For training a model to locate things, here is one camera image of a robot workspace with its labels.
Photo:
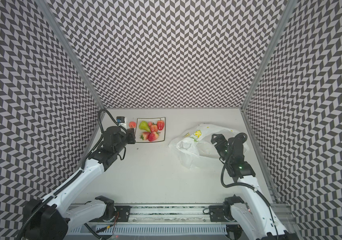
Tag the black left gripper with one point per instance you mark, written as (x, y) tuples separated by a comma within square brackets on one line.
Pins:
[(130, 133)]

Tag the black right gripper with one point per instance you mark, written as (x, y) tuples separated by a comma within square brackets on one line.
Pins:
[(217, 141)]

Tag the small red fake fruit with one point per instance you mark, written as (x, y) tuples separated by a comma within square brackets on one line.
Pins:
[(132, 125)]

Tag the large red fake strawberry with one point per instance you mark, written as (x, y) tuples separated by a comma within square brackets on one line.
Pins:
[(145, 135)]

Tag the green fake pear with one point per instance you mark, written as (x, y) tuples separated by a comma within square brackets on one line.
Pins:
[(144, 126)]

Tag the white plastic bag lemon print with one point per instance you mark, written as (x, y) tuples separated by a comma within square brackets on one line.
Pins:
[(194, 149)]

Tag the red fake apple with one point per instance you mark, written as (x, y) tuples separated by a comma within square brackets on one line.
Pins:
[(160, 125)]

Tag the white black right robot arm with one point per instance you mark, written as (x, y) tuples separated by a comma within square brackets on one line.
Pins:
[(251, 209)]

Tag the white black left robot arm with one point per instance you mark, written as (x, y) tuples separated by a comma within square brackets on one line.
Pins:
[(51, 217)]

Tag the white square plate black rim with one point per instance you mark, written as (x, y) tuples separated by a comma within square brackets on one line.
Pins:
[(138, 132)]

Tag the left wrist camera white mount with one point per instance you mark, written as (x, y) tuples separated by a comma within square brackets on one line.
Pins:
[(122, 121)]

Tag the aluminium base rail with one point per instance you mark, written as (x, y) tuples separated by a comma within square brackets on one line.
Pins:
[(187, 214)]

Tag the aluminium corner post left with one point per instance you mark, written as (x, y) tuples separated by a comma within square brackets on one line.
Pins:
[(46, 11)]

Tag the aluminium corner post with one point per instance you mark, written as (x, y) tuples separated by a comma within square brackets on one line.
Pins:
[(46, 11), (289, 9)]

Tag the aluminium corner post right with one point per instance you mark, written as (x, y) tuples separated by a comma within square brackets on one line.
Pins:
[(289, 9)]

